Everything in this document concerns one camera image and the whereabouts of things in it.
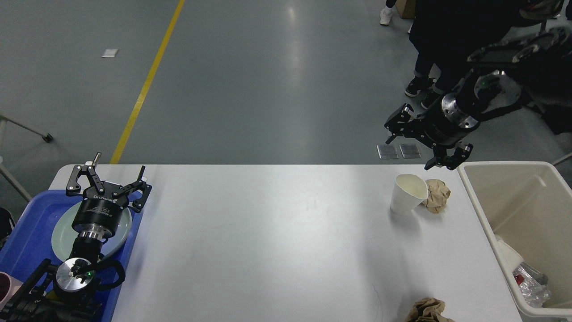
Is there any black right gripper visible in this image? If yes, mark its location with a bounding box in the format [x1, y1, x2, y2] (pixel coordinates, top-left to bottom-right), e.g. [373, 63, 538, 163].
[384, 93, 480, 170]

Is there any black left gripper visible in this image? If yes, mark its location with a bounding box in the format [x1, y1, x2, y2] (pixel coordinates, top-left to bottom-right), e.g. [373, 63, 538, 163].
[66, 153, 153, 244]

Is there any white paper cup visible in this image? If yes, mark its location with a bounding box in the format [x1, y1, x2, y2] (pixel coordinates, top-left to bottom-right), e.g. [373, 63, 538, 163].
[390, 174, 429, 215]
[496, 238, 524, 277]

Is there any brown paper ball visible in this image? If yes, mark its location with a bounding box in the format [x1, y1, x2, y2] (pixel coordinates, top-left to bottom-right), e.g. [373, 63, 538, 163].
[421, 179, 451, 214]
[404, 297, 455, 322]

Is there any green plate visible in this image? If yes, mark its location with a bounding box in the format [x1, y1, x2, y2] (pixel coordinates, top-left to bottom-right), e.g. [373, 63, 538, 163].
[51, 202, 132, 261]

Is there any pink mug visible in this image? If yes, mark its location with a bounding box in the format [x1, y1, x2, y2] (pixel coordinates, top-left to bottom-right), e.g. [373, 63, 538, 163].
[0, 271, 23, 310]

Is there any foil tray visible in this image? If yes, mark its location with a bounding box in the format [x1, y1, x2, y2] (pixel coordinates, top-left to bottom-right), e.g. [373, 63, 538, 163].
[513, 262, 552, 308]

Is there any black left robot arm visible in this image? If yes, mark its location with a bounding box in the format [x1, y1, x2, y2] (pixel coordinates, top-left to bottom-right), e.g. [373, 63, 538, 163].
[1, 161, 152, 322]

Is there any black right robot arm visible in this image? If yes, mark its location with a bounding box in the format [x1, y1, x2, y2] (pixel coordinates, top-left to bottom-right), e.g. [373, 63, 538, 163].
[384, 26, 572, 170]

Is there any right floor outlet plate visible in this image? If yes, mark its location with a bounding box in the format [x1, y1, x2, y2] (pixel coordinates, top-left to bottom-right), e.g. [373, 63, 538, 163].
[399, 144, 422, 159]

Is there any floor outlet plate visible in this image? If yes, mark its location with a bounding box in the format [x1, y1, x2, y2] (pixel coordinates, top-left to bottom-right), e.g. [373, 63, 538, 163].
[399, 144, 422, 159]
[377, 144, 399, 160]

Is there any left floor outlet plate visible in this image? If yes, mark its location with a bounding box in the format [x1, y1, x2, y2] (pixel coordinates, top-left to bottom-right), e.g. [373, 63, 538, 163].
[377, 144, 399, 160]

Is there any chair leg with caster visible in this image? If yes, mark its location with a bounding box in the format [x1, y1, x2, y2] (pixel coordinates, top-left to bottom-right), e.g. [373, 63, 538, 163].
[0, 114, 54, 145]

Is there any person in black sneakers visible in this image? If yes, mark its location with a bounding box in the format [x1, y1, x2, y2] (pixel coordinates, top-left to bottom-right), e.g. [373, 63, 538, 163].
[406, 0, 522, 109]

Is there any person in black pants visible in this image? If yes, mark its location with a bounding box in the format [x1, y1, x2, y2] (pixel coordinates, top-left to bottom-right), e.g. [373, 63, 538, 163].
[379, 0, 397, 26]

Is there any cardboard box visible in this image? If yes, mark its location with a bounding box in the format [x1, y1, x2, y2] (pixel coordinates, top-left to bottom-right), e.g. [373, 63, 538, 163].
[395, 0, 417, 20]

